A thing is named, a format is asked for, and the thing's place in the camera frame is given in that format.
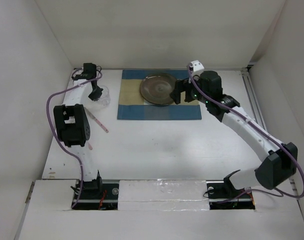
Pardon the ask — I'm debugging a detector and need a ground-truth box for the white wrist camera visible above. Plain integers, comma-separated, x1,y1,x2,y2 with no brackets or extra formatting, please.
71,68,83,80
187,60,205,74

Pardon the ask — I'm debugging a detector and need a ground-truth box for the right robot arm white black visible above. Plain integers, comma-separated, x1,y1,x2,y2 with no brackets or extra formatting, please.
170,70,298,197

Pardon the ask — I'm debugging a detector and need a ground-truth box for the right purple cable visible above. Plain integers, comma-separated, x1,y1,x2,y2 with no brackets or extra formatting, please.
187,65,304,205

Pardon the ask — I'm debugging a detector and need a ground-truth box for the purple cable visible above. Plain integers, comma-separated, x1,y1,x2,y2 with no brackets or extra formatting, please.
46,69,104,209
187,65,304,205

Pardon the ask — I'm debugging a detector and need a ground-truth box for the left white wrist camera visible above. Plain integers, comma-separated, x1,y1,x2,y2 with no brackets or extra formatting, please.
71,68,83,80

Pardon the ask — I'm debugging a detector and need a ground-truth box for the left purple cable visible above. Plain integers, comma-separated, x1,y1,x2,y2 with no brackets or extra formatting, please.
46,69,104,209

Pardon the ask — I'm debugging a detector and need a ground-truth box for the aluminium rail right side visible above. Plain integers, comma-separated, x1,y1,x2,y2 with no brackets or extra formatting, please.
240,65,301,201

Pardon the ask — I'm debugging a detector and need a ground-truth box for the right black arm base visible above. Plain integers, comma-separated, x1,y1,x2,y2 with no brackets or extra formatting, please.
203,180,256,210

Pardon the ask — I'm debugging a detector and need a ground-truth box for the blue beige cloth placemat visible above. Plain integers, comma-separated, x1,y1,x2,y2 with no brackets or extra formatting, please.
117,69,202,121

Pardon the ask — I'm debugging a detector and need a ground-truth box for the pink handled knife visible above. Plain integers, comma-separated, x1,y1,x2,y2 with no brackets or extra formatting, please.
88,112,109,133

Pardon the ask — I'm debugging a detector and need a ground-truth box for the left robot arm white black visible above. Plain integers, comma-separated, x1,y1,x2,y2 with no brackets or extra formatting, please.
50,63,103,198

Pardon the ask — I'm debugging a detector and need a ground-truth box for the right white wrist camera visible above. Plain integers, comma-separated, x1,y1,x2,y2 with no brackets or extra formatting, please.
187,60,205,74

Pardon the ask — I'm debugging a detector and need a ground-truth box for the dark olive round plate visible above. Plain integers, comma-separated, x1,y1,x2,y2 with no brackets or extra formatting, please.
140,72,177,105

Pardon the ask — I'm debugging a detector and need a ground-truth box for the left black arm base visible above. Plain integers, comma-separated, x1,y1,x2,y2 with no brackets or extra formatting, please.
71,180,119,211

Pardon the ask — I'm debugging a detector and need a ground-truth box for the clear plastic cup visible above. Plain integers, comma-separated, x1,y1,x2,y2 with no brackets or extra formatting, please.
92,85,110,109

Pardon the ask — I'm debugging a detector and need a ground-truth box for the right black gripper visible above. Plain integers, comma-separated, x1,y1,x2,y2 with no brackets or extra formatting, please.
169,72,210,105

